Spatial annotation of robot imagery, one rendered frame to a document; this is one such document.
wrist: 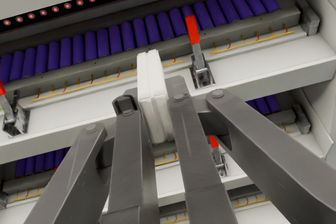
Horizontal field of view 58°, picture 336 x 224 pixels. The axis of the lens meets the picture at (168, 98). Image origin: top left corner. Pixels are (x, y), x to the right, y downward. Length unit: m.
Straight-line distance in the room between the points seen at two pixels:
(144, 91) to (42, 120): 0.32
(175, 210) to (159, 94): 0.58
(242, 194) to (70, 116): 0.43
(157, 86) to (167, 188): 0.41
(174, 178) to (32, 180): 0.27
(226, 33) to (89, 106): 0.22
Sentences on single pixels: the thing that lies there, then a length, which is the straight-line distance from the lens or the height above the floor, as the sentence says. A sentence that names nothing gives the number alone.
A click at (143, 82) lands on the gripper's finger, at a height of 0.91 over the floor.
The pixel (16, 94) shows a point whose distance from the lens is 0.49.
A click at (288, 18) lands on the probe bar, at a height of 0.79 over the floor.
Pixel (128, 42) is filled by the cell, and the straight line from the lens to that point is 0.47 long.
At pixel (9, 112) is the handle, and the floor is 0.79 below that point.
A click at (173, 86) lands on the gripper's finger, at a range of 0.17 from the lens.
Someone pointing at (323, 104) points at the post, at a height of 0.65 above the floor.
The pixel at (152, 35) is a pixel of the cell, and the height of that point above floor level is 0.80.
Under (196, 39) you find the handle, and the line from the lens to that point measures 0.40.
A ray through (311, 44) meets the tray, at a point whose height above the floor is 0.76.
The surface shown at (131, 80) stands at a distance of 0.44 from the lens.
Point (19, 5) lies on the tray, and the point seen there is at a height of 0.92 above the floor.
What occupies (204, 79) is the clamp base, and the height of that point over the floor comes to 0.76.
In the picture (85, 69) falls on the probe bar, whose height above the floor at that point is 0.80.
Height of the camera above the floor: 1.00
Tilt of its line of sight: 37 degrees down
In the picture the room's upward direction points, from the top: 16 degrees counter-clockwise
